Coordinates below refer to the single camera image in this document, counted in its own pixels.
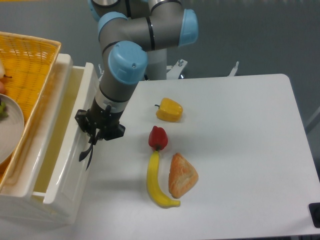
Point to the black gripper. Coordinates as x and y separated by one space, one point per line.
104 119

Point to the black top drawer handle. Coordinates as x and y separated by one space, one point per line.
85 153

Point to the black drawer handle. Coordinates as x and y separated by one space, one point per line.
85 153
91 150

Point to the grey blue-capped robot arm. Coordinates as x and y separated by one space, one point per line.
127 31

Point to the white drawer cabinet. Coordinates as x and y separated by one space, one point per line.
16 194

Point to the red bell pepper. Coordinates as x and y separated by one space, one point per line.
158 138

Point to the yellow bell pepper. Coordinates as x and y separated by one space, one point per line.
169 110

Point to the yellow banana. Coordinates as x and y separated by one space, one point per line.
153 187

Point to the white plate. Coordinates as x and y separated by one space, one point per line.
11 128

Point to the yellow wicker basket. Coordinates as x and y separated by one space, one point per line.
29 60

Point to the green grapes on plate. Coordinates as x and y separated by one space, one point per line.
3 109

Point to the triangular bread pastry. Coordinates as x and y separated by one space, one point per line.
182 176

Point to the red fruit in basket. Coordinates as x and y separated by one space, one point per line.
2 88

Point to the pale pear in basket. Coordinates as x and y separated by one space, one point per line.
3 71

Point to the black lower drawer handle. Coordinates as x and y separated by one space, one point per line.
91 150

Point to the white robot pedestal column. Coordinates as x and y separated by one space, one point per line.
157 65

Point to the white metal base frame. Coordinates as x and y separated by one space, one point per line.
175 71

